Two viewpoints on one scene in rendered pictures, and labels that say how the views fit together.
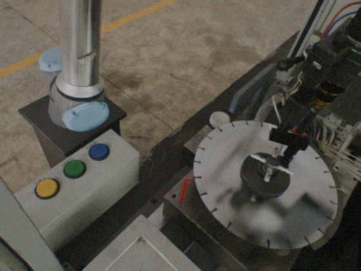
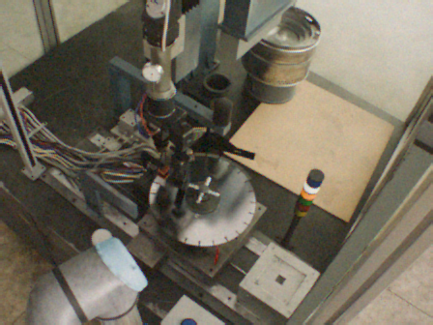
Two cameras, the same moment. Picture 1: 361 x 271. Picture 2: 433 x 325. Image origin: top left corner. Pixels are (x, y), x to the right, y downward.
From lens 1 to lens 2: 0.92 m
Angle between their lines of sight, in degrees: 54
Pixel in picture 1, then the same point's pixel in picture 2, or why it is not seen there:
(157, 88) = not seen: outside the picture
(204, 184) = (218, 238)
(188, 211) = (221, 258)
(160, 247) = (259, 269)
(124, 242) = (261, 292)
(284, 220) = (236, 191)
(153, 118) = not seen: outside the picture
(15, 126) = not seen: outside the picture
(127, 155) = (187, 304)
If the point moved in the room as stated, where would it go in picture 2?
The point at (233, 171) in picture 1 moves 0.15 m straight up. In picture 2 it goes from (204, 219) to (208, 191)
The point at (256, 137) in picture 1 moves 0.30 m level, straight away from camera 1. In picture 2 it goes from (168, 199) to (87, 162)
